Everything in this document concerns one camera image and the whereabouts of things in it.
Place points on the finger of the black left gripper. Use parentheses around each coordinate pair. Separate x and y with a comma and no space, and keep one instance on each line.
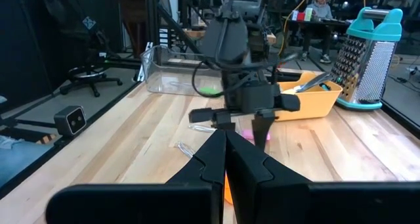
(224,120)
(262,125)

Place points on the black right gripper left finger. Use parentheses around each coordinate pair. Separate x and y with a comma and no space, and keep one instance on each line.
(131,204)

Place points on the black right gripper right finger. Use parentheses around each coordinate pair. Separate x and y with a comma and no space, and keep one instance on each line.
(311,204)

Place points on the yellow plastic basket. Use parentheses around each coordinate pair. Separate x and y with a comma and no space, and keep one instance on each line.
(311,105)

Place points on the clear plastic bin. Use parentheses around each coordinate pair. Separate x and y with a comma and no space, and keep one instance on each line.
(164,82)

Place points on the white cup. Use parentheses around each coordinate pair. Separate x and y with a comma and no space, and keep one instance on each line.
(294,15)

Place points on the red cup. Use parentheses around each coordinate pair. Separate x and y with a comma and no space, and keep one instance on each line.
(301,16)

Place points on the green cup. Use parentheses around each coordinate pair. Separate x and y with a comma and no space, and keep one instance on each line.
(308,14)

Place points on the black work table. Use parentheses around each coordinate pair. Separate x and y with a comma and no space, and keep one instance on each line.
(328,21)

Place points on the person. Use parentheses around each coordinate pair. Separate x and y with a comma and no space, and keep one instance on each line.
(320,10)
(16,161)

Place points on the black office chair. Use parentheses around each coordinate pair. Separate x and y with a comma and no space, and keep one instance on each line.
(88,76)

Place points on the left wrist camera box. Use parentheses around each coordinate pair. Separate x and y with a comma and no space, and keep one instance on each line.
(226,40)

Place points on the black table-level camera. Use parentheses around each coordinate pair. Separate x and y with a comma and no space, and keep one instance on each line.
(70,120)

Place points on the black rig frame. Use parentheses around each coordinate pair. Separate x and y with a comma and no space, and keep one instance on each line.
(152,20)

